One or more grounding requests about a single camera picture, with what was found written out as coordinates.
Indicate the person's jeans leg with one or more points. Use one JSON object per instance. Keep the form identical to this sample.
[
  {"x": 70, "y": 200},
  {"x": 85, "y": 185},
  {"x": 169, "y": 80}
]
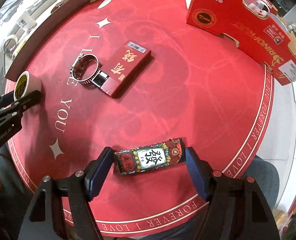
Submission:
[{"x": 15, "y": 196}]

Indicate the shallow cardboard box tray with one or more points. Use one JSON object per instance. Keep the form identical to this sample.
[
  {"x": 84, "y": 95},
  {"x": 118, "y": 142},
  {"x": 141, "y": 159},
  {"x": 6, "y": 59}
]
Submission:
[{"x": 16, "y": 62}]

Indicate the metal hose clamp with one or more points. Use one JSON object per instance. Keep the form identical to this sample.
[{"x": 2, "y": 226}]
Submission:
[{"x": 80, "y": 66}]

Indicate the yellow-core tape roll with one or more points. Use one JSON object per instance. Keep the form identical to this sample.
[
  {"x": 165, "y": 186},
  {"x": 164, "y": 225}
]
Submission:
[{"x": 25, "y": 84}]

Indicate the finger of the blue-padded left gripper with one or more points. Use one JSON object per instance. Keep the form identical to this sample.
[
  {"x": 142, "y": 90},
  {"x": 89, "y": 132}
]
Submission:
[
  {"x": 7, "y": 99},
  {"x": 26, "y": 102}
]

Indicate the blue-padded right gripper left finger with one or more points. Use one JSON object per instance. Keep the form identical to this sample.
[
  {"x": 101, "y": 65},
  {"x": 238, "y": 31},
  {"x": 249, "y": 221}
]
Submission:
[{"x": 97, "y": 171}]

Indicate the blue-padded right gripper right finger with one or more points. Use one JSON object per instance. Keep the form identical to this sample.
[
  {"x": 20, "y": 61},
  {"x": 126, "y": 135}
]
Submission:
[{"x": 200, "y": 173}]

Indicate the colourful mahjong lighter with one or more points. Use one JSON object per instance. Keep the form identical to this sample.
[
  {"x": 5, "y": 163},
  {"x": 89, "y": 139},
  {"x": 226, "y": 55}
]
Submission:
[{"x": 150, "y": 157}]

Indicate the red round tablecloth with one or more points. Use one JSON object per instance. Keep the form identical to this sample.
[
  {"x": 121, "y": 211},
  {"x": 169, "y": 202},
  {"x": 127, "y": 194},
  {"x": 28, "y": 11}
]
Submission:
[{"x": 196, "y": 86}]

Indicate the large red fruit carton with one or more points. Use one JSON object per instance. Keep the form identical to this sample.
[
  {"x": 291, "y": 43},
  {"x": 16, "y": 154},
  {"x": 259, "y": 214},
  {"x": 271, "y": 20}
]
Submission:
[{"x": 254, "y": 27}]

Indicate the red cigarette-style box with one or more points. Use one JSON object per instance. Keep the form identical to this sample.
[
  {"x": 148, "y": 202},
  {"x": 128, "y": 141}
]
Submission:
[{"x": 113, "y": 76}]

